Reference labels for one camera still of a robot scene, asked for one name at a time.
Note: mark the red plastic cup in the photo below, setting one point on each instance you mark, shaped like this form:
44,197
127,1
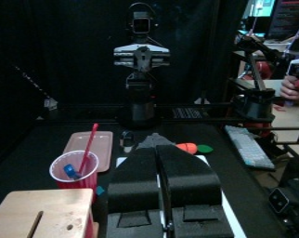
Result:
75,176

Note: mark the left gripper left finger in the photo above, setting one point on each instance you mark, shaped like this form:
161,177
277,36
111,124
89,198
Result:
135,186

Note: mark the white cutting board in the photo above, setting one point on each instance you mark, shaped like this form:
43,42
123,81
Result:
231,217

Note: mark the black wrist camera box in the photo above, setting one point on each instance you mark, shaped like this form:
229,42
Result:
141,24

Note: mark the person's hand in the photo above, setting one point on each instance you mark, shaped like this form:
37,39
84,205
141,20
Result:
291,89

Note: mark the red drinking straw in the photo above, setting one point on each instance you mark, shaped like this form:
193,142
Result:
88,148

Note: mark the grey computer keyboard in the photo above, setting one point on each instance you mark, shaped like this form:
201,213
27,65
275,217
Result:
249,147

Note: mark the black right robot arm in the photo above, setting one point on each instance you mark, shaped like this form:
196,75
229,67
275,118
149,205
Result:
140,102

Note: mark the small teal toy piece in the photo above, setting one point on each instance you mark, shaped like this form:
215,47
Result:
100,190

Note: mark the small black toy piece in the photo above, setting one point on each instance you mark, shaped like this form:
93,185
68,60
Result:
127,138

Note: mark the white frame bracket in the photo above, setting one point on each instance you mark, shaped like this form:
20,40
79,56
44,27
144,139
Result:
201,101
51,103

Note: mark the black camera device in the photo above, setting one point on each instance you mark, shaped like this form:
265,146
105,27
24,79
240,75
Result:
279,200

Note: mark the blue toy utensil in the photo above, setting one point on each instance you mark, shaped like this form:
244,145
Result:
71,172

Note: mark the pink plastic tray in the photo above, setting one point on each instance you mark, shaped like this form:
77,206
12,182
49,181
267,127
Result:
99,145

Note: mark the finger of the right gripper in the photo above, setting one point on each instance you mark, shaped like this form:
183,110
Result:
139,59
147,59

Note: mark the orange toy carrot green leaf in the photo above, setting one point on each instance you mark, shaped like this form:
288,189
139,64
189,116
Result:
189,148

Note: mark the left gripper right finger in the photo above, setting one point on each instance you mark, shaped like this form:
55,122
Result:
192,182

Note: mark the bright computer monitor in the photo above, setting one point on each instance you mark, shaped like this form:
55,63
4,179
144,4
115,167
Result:
260,7

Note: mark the wooden box with slot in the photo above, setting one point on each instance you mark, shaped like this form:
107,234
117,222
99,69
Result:
43,214

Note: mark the dark computer monitor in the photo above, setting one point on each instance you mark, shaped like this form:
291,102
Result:
288,18

